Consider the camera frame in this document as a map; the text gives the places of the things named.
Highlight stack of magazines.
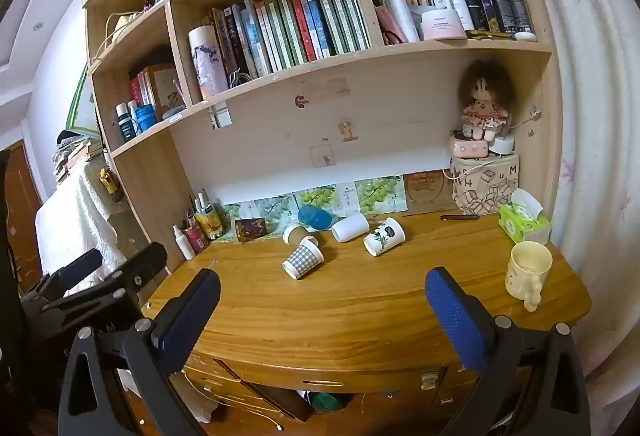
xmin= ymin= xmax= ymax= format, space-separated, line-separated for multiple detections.
xmin=51 ymin=130 xmax=103 ymax=184

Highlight red books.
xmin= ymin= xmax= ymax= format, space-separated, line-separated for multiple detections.
xmin=128 ymin=68 xmax=157 ymax=119

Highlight small brown card box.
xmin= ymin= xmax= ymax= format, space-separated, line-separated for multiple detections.
xmin=233 ymin=217 xmax=268 ymax=243

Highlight pink cream jar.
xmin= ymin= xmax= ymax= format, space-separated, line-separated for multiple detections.
xmin=420 ymin=8 xmax=468 ymax=42

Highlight white charging cable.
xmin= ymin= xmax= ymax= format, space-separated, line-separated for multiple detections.
xmin=441 ymin=106 xmax=543 ymax=182

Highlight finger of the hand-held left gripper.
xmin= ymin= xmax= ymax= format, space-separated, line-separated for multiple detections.
xmin=21 ymin=248 xmax=104 ymax=312
xmin=30 ymin=242 xmax=169 ymax=324

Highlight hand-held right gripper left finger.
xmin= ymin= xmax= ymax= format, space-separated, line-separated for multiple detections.
xmin=57 ymin=268 xmax=222 ymax=436

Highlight white leaf print cup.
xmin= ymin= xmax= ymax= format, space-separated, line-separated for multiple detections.
xmin=363 ymin=216 xmax=405 ymax=257

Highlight white floral curtain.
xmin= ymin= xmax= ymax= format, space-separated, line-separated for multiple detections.
xmin=500 ymin=0 xmax=640 ymax=382

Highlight green tissue box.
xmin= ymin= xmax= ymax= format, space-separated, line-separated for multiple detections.
xmin=497 ymin=188 xmax=552 ymax=246

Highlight white quilted cloth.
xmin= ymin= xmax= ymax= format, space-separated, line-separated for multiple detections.
xmin=34 ymin=161 xmax=128 ymax=279

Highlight pink music box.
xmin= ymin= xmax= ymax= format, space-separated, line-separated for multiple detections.
xmin=448 ymin=134 xmax=491 ymax=161

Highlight checkered paper cup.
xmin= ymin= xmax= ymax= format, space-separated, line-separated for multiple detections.
xmin=282 ymin=243 xmax=325 ymax=281

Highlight green framed picture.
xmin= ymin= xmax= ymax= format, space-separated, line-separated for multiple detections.
xmin=65 ymin=63 xmax=101 ymax=137

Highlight small white squeeze bottle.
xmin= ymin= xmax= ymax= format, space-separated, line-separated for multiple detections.
xmin=172 ymin=225 xmax=197 ymax=261

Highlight yellow label bottle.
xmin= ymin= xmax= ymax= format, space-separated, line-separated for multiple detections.
xmin=194 ymin=190 xmax=225 ymax=241

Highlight dark glass bottle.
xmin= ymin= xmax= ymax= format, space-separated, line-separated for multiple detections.
xmin=115 ymin=103 xmax=138 ymax=144

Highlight row of green and blue books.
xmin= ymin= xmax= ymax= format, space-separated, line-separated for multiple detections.
xmin=200 ymin=0 xmax=373 ymax=79

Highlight plain white cup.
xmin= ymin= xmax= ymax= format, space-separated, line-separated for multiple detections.
xmin=331 ymin=213 xmax=370 ymax=244

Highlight cream ceramic mug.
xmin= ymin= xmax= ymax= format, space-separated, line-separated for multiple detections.
xmin=504 ymin=240 xmax=554 ymax=313

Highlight blue plastic cup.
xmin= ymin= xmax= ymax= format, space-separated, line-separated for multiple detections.
xmin=297 ymin=205 xmax=333 ymax=231

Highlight letter print storage box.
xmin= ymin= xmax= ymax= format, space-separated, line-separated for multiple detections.
xmin=451 ymin=154 xmax=521 ymax=217

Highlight tall white spray bottle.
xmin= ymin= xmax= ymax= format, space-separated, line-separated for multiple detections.
xmin=377 ymin=0 xmax=421 ymax=43

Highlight white floral tube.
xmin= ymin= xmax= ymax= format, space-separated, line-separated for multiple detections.
xmin=187 ymin=26 xmax=231 ymax=102

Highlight blue jar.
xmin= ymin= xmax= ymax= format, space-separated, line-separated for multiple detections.
xmin=135 ymin=104 xmax=161 ymax=133

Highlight picture print box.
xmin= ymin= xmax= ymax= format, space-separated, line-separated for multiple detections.
xmin=147 ymin=63 xmax=188 ymax=119

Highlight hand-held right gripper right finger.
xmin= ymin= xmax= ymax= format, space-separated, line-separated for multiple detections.
xmin=425 ymin=267 xmax=592 ymax=436

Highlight small black cosmetic bottle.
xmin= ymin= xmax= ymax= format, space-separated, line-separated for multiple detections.
xmin=460 ymin=0 xmax=490 ymax=32

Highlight white round device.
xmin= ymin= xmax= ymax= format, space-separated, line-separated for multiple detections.
xmin=489 ymin=135 xmax=517 ymax=156

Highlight wooden bookshelf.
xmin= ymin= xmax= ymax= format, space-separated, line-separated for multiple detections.
xmin=80 ymin=0 xmax=563 ymax=277

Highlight rag doll with brown hair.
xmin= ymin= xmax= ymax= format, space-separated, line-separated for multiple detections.
xmin=458 ymin=59 xmax=516 ymax=142

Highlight brown paper cup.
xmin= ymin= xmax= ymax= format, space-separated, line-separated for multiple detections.
xmin=282 ymin=223 xmax=319 ymax=247

